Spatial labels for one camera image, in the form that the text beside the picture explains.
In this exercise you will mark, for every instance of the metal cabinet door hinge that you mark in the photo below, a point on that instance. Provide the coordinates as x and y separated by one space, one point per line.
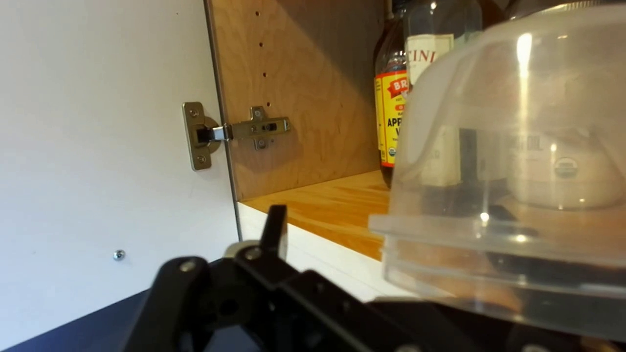
207 134

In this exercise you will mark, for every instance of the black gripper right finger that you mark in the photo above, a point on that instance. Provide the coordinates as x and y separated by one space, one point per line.
548 342

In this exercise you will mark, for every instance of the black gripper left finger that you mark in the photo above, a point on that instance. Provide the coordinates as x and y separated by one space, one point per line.
215 301

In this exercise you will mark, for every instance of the white cabinet door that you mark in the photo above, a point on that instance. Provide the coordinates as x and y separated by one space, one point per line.
98 130

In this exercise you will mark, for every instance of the dark wine vinegar bottle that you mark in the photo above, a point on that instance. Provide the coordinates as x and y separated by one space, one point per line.
427 52

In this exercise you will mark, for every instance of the wooden wall cabinet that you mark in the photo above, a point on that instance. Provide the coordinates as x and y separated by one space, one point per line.
305 99

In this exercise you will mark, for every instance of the clear plastic container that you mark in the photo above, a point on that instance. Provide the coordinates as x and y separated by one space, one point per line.
520 99

